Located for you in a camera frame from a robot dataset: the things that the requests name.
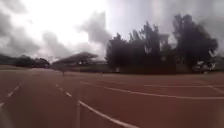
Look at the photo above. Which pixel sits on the roofed grandstand building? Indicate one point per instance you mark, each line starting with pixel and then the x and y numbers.
pixel 78 61

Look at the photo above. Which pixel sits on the group of dark trees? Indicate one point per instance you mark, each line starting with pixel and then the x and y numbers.
pixel 146 50

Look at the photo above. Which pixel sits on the person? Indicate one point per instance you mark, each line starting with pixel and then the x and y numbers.
pixel 63 71

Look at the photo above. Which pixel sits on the distant row of trees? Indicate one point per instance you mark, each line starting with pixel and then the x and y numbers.
pixel 26 61

